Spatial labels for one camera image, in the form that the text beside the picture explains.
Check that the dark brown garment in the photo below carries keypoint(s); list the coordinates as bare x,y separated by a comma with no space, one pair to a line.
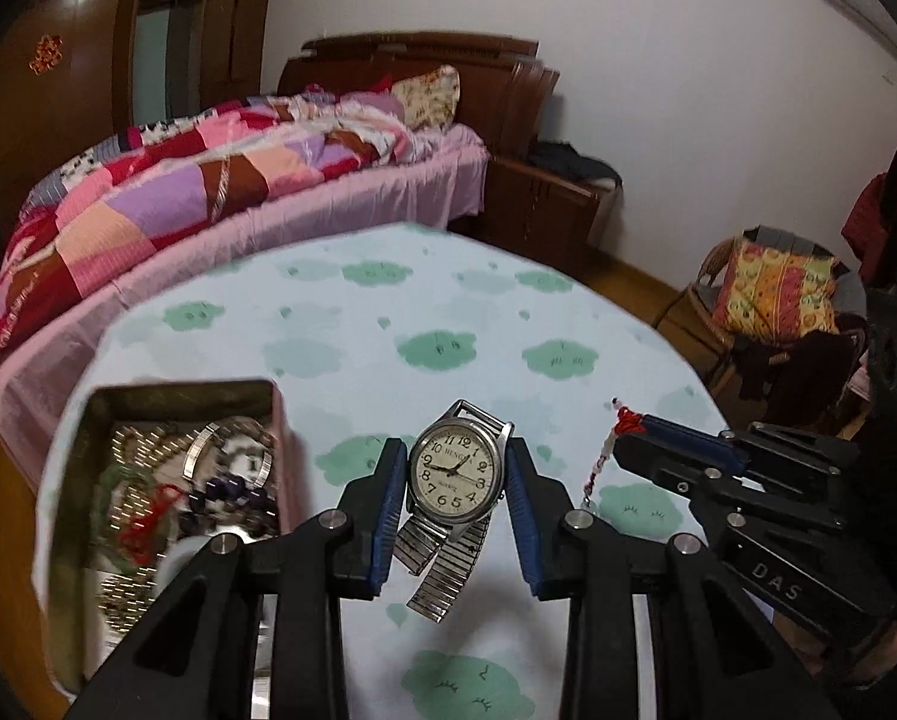
801,364

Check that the bed with patchwork quilt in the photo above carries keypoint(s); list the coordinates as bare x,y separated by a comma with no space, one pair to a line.
306,217

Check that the silver wristwatch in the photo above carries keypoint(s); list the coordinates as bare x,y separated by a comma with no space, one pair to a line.
452,472

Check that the wicker chair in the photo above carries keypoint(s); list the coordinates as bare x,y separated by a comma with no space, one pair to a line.
707,292

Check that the silver bangle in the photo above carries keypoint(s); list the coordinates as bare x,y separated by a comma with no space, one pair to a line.
193,454

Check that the floral pillow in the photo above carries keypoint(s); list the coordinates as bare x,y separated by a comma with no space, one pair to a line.
427,96

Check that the metal tin box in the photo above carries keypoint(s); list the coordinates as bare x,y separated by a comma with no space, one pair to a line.
81,510

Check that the red hanging garment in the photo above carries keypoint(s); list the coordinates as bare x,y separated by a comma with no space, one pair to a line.
867,217

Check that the white air conditioner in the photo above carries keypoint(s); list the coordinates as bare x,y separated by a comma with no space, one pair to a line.
861,4

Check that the red paper decoration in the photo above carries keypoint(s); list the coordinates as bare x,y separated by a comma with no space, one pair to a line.
45,54

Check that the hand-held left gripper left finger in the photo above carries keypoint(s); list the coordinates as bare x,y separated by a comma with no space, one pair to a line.
392,517

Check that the red knot beaded charm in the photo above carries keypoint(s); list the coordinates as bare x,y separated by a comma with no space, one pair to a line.
628,420

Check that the wooden wardrobe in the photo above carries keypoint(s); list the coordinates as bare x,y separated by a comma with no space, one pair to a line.
81,105

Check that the wooden nightstand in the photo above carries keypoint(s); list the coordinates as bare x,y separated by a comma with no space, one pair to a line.
538,210

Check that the patchwork quilt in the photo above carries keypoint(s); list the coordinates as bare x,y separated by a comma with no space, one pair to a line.
141,210

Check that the dark folded clothes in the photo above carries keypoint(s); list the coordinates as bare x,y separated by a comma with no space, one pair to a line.
572,165

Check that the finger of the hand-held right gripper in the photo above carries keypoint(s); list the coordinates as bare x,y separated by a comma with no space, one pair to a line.
688,439
793,562

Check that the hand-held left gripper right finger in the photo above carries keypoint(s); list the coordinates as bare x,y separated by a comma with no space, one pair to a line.
527,525

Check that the wooden bed headboard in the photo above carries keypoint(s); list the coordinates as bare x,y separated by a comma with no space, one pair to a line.
493,82

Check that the cloud print tablecloth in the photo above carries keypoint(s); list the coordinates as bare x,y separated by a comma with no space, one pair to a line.
418,300

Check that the colourful patterned cushion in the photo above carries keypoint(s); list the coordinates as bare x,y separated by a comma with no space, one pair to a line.
778,292

